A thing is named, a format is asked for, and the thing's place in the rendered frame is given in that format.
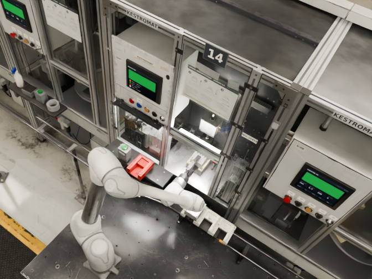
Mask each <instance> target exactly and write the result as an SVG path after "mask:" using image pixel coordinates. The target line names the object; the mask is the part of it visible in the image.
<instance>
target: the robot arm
mask: <svg viewBox="0 0 372 279"><path fill-rule="evenodd" d="M200 158H201V156H200V155H197V156H196V158H195V159H193V160H192V161H191V163H190V165H189V166H188V167H187V168H186V171H185V172H184V173H181V174H180V175H179V176H178V177H176V178H175V179H174V181H172V182H171V184H169V185H168V186H167V187H166V188H165V190H161V189H158V188H155V187H152V186H149V185H145V184H142V183H140V182H138V181H136V180H134V179H131V177H130V176H129V175H128V174H127V172H126V171H125V170H124V168H123V167H122V165H121V163H120V161H119V160H118V159H117V158H116V156H115V155H114V154H113V153H112V152H111V151H109V150H108V149H106V148H104V147H96V148H94V149H93V150H92V151H91V152H90V153H89V155H88V164H89V171H90V179H91V183H90V186H89V191H88V193H87V197H86V201H85V205H84V208H83V210H79V211H77V212H75V213H74V214H73V215H72V217H71V219H70V228H71V231H72V232H73V234H74V236H75V238H76V240H77V242H78V243H79V245H80V246H81V248H82V249H83V251H84V254H85V256H86V258H87V259H88V260H87V261H86V262H84V264H83V266H84V267H85V268H87V269H89V270H90V271H91V272H92V273H94V274H95V275H96V276H97V277H99V278H100V279H107V277H108V275H109V274H110V273H111V272H112V273H114V274H116V275H117V274H118V272H119V271H118V270H117V269H116V268H115V266H116V265H117V264H118V263H119V262H121V257H119V256H117V255H115V254H114V250H113V246H112V243H111V242H110V241H109V240H108V239H107V237H106V236H105V235H104V234H103V232H102V230H101V216H100V215H99V213H100V210H101V207H102V204H103V202H104V198H105V195H106V192H107V193H108V194H109V195H111V196H113V197H116V198H124V199H127V198H134V197H138V196H147V197H152V198H156V199H160V200H161V202H162V204H164V205H165V206H170V205H172V204H179V205H180V207H181V208H183V209H186V210H189V211H193V212H200V211H202V210H203V208H204V205H205V202H204V200H203V198H202V197H200V196H199V195H197V194H194V193H192V192H189V191H186V190H184V188H185V186H186V184H187V182H188V181H189V177H190V176H191V175H192V174H193V172H194V170H195V169H196V168H197V166H196V165H195V164H196V163H197V162H198V160H200Z"/></svg>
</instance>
